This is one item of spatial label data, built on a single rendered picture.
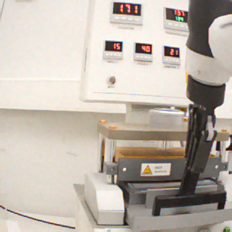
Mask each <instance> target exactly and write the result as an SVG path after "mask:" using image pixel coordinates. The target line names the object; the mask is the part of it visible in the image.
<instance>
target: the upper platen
mask: <svg viewBox="0 0 232 232"><path fill-rule="evenodd" d="M184 152H185V147H173V141H157V147H145V146H139V147H128V146H116V155H115V162H116V163H117V159H118V158H124V159H125V158H144V159H154V158H161V159H168V158H179V159H180V158H185V157H184Z"/></svg>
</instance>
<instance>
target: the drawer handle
mask: <svg viewBox="0 0 232 232"><path fill-rule="evenodd" d="M226 196H227V191H225V190H220V191H206V192H199V193H192V194H173V195H163V196H160V195H158V196H155V198H154V204H153V206H152V215H153V216H160V212H161V209H162V208H171V207H190V206H196V205H202V204H215V203H217V208H218V209H219V210H223V209H224V207H225V201H226V199H227V197H226Z"/></svg>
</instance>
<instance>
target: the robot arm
mask: <svg viewBox="0 0 232 232"><path fill-rule="evenodd" d="M188 1H189V3H188V19H187V20H188V22H187V25H188V31H189V35H188V38H187V41H186V61H185V68H184V70H185V71H186V72H187V73H188V77H187V86H186V96H187V97H188V100H190V101H191V102H193V104H189V105H188V131H187V138H186V148H185V152H184V157H185V158H186V161H185V163H186V166H185V169H184V173H183V177H182V180H181V186H180V190H179V193H178V194H192V193H195V190H196V184H197V181H198V179H199V174H200V173H203V172H204V169H205V167H206V164H207V160H208V159H209V157H210V152H211V149H212V145H213V144H214V140H215V139H216V137H217V134H218V132H217V131H216V130H213V128H212V127H213V125H214V123H215V108H218V107H220V106H221V105H223V103H224V99H225V88H226V83H227V82H229V80H230V77H232V0H188Z"/></svg>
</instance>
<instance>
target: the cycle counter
mask: <svg viewBox="0 0 232 232"><path fill-rule="evenodd" d="M116 13H122V14H134V15H137V14H138V5H135V4H118V3H117V9H116Z"/></svg>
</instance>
